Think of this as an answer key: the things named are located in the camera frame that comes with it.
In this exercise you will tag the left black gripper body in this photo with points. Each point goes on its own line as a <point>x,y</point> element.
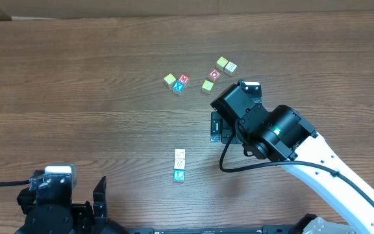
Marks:
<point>85,210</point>

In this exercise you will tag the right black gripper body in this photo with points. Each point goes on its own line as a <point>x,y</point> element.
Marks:
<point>219,129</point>

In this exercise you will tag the red edged wooden block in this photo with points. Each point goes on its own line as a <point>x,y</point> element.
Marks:
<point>180,153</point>

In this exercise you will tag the green edged wooden block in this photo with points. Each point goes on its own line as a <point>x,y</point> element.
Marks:
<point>179,164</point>

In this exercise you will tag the blue wooden block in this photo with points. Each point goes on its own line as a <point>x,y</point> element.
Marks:
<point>179,175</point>

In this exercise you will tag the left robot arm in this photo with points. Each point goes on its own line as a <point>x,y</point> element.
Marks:
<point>111,227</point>

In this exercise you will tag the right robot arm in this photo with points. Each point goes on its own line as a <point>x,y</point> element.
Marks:
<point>282,137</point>

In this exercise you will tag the yellow block middle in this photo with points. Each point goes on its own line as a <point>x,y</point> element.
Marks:
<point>207,87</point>

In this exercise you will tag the yellow block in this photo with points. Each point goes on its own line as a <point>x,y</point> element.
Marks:
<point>207,87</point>
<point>169,80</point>
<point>221,63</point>

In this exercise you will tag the red circle block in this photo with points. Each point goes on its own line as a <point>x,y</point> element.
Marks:
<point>214,75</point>

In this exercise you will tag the blue X block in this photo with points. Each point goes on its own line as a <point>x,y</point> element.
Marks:
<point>178,87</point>

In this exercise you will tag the red M block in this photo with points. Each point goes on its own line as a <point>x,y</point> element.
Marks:
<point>184,79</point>

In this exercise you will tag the white block far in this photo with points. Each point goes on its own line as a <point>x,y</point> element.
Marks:
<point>230,68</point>

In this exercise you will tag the yellow block far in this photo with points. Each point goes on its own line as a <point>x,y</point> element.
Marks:
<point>221,63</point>

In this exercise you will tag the yellow block left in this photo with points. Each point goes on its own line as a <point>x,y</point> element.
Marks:
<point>169,80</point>

